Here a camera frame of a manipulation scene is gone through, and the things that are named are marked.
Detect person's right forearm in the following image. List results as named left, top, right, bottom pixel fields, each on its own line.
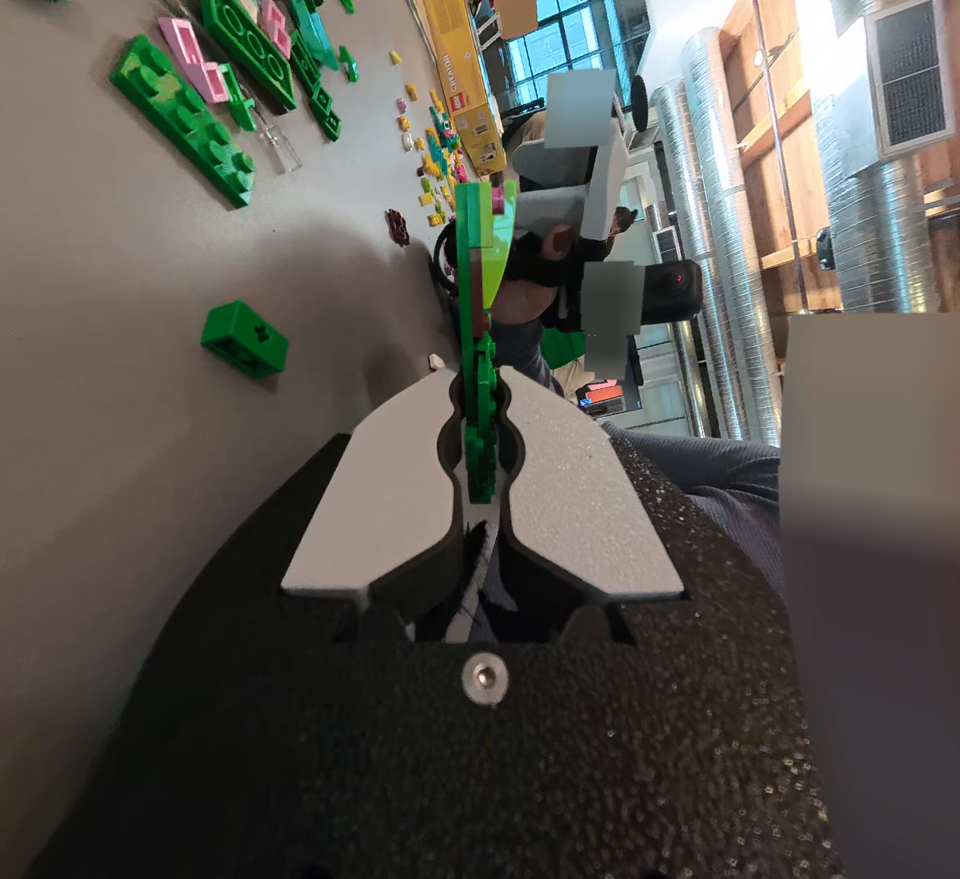
left=492, top=312, right=568, bottom=397

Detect ribbed silver ventilation duct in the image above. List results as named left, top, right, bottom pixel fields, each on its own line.
left=648, top=27, right=784, bottom=445

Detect person's right hand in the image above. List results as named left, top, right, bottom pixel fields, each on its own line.
left=488, top=224, right=579, bottom=328

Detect small colourful lego pieces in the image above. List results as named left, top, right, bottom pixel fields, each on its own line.
left=387, top=47, right=466, bottom=232

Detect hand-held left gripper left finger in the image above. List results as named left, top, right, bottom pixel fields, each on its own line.
left=279, top=366, right=469, bottom=625

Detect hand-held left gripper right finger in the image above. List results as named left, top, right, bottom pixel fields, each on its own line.
left=488, top=366, right=685, bottom=625

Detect green holed lego brick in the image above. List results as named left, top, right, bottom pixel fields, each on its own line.
left=201, top=300, right=291, bottom=381

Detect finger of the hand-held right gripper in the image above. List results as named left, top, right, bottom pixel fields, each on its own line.
left=513, top=144, right=619, bottom=199
left=518, top=195, right=619, bottom=244

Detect cluster of green lego parts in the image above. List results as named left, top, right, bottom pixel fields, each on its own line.
left=0, top=0, right=361, bottom=208

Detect large silver ventilation duct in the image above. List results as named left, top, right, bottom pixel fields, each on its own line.
left=788, top=0, right=960, bottom=313

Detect clear lego piece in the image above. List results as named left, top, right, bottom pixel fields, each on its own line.
left=248, top=114, right=303, bottom=175

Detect yellow lego box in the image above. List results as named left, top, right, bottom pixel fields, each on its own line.
left=413, top=0, right=508, bottom=175

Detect green lego plate assembly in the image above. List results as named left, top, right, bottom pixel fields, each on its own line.
left=455, top=174, right=520, bottom=502

